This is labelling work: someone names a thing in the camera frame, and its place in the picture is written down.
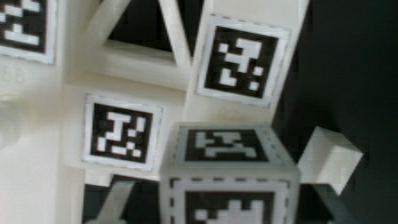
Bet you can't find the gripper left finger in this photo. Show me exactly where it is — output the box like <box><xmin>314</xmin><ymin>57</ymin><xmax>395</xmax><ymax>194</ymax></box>
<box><xmin>83</xmin><ymin>181</ymin><xmax>136</xmax><ymax>224</ymax></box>

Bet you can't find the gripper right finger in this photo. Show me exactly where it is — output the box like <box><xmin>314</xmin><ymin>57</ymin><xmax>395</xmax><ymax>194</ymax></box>
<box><xmin>314</xmin><ymin>184</ymin><xmax>360</xmax><ymax>224</ymax></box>

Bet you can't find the white chair seat part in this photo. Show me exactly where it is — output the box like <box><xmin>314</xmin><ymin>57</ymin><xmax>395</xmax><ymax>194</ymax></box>
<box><xmin>299</xmin><ymin>127</ymin><xmax>363</xmax><ymax>194</ymax></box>

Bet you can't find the white tagged cube edge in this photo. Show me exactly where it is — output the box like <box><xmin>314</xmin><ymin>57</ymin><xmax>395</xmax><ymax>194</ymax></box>
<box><xmin>161</xmin><ymin>122</ymin><xmax>301</xmax><ymax>224</ymax></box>

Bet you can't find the white chair back part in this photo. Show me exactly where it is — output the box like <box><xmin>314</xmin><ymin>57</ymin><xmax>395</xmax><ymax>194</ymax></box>
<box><xmin>0</xmin><ymin>0</ymin><xmax>310</xmax><ymax>224</ymax></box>

